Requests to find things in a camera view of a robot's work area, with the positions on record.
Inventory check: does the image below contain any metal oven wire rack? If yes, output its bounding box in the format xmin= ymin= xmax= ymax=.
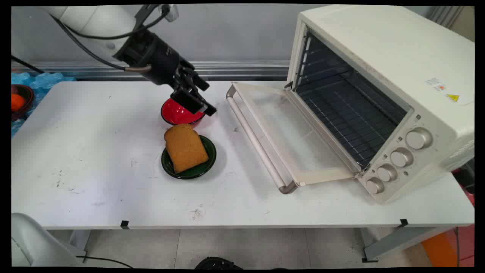
xmin=303 ymin=74 xmax=404 ymax=168

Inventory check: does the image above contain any black floor cable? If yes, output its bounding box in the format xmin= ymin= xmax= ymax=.
xmin=76 ymin=256 xmax=134 ymax=269

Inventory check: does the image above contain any warning sticker label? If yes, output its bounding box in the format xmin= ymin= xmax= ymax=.
xmin=425 ymin=77 xmax=474 ymax=106

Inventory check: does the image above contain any black object on floor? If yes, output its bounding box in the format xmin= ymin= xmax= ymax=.
xmin=194 ymin=257 xmax=243 ymax=270

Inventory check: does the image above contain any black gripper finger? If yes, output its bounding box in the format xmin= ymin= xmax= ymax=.
xmin=170 ymin=86 xmax=217 ymax=116
xmin=180 ymin=67 xmax=210 ymax=91

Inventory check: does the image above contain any orange floor object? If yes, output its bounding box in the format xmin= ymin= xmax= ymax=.
xmin=421 ymin=231 xmax=460 ymax=267

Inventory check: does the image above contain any black camera cable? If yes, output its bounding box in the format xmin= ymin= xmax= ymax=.
xmin=63 ymin=8 xmax=169 ymax=40

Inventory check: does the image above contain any red plastic object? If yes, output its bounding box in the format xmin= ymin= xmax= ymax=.
xmin=450 ymin=169 xmax=475 ymax=267

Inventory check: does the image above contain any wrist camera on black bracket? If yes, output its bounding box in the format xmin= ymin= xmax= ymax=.
xmin=135 ymin=5 xmax=179 ymax=31

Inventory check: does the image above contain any dark green plate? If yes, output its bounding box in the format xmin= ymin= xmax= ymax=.
xmin=161 ymin=135 xmax=217 ymax=180

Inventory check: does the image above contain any aluminium wall rail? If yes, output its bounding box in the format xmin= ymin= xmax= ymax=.
xmin=11 ymin=60 xmax=291 ymax=81

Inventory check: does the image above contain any thin black wall cable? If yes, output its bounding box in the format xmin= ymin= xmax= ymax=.
xmin=11 ymin=55 xmax=46 ymax=74

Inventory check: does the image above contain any orange fruit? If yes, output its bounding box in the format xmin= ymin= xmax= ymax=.
xmin=11 ymin=94 xmax=26 ymax=112

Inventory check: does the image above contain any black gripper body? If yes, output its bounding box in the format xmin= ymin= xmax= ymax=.
xmin=113 ymin=30 xmax=197 ymax=87

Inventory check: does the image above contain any white rounded machine housing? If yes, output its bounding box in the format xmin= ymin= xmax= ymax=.
xmin=11 ymin=213 xmax=82 ymax=267

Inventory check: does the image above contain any grey corrugated panel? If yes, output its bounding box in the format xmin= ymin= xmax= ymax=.
xmin=428 ymin=6 xmax=465 ymax=29

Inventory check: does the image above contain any glass oven door with handle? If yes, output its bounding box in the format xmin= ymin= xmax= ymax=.
xmin=226 ymin=82 xmax=362 ymax=195

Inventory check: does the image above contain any red bowl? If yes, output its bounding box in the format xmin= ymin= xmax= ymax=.
xmin=161 ymin=98 xmax=206 ymax=126

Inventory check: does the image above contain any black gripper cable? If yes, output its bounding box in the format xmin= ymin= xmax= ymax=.
xmin=50 ymin=14 xmax=153 ymax=73

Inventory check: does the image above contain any cream toaster oven body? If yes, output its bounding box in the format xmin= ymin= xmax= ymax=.
xmin=287 ymin=5 xmax=475 ymax=204

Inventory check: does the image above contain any grey metal table leg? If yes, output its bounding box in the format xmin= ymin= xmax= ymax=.
xmin=362 ymin=227 xmax=453 ymax=263
xmin=68 ymin=229 xmax=91 ymax=262

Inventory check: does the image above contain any brown bread slice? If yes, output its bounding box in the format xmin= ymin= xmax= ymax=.
xmin=164 ymin=124 xmax=209 ymax=174

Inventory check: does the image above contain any large silver oven knob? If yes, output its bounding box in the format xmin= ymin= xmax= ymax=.
xmin=406 ymin=128 xmax=433 ymax=149

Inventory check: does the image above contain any dark brown bowl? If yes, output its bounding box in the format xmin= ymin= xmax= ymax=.
xmin=11 ymin=84 xmax=34 ymax=122

